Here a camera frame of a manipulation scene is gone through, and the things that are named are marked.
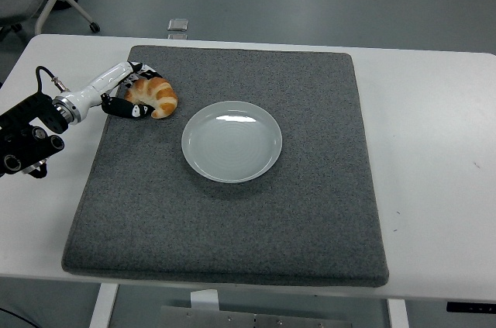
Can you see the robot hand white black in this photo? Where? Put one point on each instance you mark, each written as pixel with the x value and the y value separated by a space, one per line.
pixel 104 81

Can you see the golden croissant bread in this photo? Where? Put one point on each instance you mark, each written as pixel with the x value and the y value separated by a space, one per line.
pixel 162 95

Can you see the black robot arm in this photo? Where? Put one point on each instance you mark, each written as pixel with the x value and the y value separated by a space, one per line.
pixel 23 114

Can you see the white round plate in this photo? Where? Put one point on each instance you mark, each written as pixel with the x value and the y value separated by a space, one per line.
pixel 232 146

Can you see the grey metal plate with screws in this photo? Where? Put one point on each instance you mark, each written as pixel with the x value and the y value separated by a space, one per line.
pixel 232 320

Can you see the grey felt mat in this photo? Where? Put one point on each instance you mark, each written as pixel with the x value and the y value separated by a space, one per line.
pixel 232 227

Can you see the white table leg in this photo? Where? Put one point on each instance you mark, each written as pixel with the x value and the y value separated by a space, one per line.
pixel 397 314
pixel 102 306

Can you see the black table control panel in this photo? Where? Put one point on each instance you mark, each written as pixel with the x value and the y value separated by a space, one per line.
pixel 470 307

